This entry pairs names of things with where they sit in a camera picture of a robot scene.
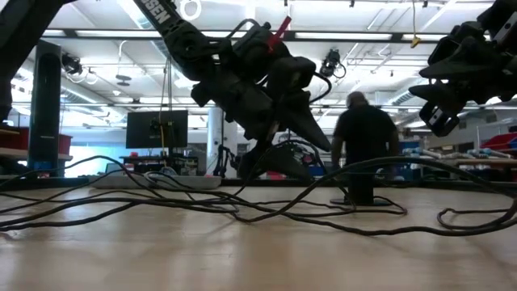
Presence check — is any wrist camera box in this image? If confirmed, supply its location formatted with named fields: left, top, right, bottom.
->
left=427, top=23, right=485, bottom=61
left=266, top=56, right=318, bottom=100

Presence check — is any black tripod stand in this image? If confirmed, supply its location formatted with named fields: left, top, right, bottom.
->
left=213, top=144, right=243, bottom=179

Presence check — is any white ring light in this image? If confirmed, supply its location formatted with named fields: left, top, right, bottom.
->
left=179, top=0, right=202, bottom=21

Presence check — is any long thin black cord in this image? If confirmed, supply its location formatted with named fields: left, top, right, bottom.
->
left=0, top=154, right=517, bottom=238

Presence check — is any black hanging camera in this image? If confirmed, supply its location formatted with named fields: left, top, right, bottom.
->
left=321, top=48, right=347, bottom=80
left=61, top=53, right=84, bottom=77

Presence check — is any black tall column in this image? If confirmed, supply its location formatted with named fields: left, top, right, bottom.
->
left=27, top=39, right=63, bottom=179

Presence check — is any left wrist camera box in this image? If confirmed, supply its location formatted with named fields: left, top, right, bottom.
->
left=266, top=56, right=318, bottom=100

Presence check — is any red storage bin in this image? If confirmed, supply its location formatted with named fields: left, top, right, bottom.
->
left=0, top=127, right=29, bottom=151
left=58, top=133, right=74, bottom=157

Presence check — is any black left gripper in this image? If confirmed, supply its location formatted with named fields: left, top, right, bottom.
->
left=191, top=23, right=332, bottom=181

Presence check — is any person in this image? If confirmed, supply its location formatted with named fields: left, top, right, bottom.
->
left=330, top=91, right=401, bottom=179

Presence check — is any black monitor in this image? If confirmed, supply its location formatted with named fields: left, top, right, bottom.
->
left=125, top=109, right=190, bottom=150

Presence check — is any red zip tie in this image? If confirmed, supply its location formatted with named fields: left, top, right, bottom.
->
left=265, top=15, right=293, bottom=54

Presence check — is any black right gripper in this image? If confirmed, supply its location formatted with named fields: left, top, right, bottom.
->
left=408, top=48, right=517, bottom=137

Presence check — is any wooden workbench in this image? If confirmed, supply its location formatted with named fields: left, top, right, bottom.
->
left=419, top=156, right=517, bottom=181

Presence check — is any black cluttered desk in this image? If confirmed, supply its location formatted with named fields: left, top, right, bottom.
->
left=120, top=154, right=200, bottom=177

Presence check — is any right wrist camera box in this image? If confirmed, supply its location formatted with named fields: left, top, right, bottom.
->
left=427, top=23, right=485, bottom=61

